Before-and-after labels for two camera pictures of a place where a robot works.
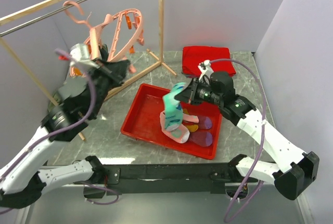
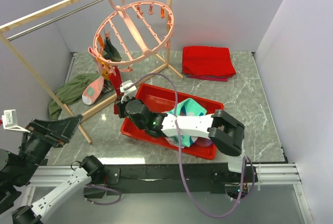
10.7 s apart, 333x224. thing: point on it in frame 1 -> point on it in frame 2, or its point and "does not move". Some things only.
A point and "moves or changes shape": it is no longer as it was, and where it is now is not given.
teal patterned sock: (172, 108) -> (188, 107)
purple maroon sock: (201, 138) does not move
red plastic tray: (143, 121) does not move
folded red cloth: (192, 55) does not move
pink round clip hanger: (104, 36) moves or changes shape
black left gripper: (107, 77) -> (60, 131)
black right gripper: (188, 94) -> (121, 105)
